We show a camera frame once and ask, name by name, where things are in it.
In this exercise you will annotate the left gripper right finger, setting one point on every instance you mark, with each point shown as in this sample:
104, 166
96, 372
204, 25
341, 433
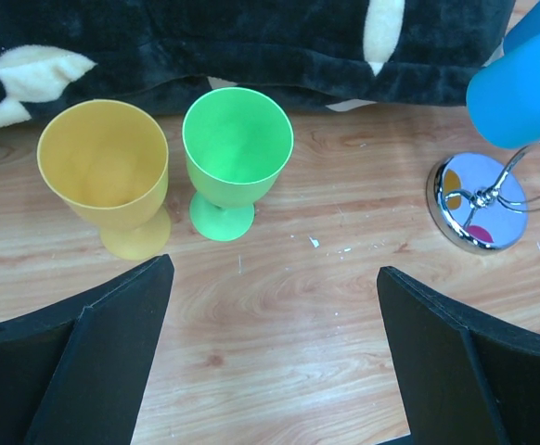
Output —
465, 377

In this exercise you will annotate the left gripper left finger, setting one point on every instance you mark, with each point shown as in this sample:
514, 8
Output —
75, 372

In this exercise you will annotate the chrome wine glass rack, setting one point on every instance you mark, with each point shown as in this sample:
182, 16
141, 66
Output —
478, 203

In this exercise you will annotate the blue plastic goblet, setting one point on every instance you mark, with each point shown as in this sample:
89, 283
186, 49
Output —
527, 28
503, 100

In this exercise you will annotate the green plastic goblet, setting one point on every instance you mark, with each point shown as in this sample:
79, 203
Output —
237, 141

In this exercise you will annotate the yellow plastic goblet rear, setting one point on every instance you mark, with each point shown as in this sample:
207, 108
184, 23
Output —
108, 161

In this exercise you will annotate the black floral plush pillow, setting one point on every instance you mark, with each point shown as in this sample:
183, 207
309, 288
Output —
162, 55

